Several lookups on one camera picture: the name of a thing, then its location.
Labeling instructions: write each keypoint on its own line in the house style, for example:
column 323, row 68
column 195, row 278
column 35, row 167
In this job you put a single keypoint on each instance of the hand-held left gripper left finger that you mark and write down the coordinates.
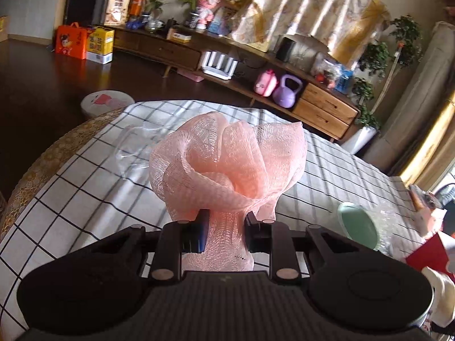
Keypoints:
column 201, row 231

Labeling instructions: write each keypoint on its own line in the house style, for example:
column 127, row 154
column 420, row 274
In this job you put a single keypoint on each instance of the crinkled clear plastic wrap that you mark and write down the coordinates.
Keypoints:
column 389, row 227

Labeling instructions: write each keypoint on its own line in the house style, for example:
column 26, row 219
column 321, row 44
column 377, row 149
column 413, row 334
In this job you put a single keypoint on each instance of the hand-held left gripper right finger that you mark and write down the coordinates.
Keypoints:
column 250, row 224

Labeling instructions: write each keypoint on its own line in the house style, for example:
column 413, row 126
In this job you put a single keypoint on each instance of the pink doll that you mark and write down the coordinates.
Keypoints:
column 207, row 7

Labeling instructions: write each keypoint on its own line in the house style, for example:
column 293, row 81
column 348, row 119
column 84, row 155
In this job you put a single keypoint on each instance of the wooden tv cabinet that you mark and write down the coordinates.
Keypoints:
column 220, row 60

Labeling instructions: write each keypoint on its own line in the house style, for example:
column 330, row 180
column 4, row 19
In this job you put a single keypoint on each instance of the yellow white carton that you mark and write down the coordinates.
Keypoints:
column 100, row 46

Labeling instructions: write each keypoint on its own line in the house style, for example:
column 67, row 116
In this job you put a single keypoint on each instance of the orange gift box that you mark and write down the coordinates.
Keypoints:
column 70, row 42

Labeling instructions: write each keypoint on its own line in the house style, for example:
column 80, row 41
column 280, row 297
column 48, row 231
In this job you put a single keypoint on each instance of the gold patterned table cover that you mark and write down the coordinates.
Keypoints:
column 46, row 160

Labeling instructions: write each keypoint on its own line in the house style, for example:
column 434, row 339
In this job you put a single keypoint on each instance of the round white stool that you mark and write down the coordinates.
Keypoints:
column 106, row 103

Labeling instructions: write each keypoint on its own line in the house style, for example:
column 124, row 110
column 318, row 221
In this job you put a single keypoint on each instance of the white router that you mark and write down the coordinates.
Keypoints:
column 218, row 64

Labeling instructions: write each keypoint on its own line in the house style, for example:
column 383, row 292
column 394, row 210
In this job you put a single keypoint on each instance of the tall orange box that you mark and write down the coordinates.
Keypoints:
column 138, row 3

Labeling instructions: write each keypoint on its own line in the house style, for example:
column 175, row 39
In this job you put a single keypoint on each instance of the pink mesh bath sponge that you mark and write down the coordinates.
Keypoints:
column 227, row 170

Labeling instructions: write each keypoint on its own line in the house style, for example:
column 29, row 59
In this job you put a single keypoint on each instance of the black white checked cloth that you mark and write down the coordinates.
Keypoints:
column 81, row 199

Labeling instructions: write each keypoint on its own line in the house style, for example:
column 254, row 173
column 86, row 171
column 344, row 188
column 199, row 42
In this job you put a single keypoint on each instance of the clear bag of snacks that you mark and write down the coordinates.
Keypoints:
column 332, row 74

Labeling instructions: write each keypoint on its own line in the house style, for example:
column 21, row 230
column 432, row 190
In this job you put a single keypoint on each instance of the green round lid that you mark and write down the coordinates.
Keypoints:
column 357, row 225

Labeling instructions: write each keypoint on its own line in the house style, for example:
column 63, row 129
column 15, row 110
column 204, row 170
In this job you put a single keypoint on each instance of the cream printed gift box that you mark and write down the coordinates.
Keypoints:
column 116, row 10

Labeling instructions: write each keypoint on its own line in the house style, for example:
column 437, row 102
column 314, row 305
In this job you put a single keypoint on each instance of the grey cardboard box red outside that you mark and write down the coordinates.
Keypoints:
column 432, row 255

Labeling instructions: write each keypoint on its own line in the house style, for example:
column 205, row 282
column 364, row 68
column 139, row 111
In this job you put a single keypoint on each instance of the green potted tree white pot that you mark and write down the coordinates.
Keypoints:
column 375, row 60

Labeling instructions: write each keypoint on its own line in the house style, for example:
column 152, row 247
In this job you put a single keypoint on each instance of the small green plant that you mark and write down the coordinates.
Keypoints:
column 156, row 5

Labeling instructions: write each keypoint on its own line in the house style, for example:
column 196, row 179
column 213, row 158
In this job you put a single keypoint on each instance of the small yellow box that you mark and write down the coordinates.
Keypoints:
column 178, row 35

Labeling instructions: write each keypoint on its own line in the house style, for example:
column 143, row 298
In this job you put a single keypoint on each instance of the printed cream curtain cloth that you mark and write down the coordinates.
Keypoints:
column 312, row 10

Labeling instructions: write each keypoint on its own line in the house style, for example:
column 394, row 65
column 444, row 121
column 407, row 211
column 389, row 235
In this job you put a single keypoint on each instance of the black speaker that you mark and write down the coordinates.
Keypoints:
column 286, row 49

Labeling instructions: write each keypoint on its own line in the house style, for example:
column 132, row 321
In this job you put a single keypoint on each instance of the yellow curtain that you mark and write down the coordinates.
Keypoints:
column 432, row 142

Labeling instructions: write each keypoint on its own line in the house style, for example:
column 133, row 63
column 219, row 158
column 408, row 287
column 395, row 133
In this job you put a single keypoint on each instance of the purple kettlebell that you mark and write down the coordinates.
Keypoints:
column 287, row 92

